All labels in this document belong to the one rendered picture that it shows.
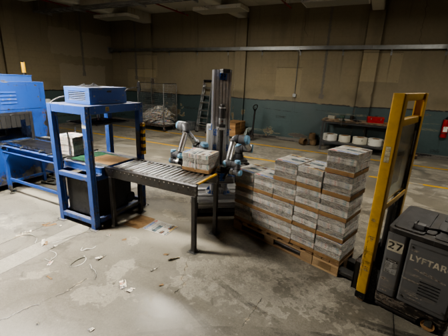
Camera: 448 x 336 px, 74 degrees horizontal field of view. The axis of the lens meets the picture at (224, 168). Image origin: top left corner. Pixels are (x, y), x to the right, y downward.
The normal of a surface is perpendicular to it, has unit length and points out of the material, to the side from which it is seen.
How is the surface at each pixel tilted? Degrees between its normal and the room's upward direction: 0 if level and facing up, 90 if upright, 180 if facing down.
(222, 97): 90
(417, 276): 90
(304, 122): 90
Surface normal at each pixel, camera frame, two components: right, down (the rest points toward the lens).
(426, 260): -0.70, 0.18
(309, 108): -0.45, 0.24
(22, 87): 0.89, 0.16
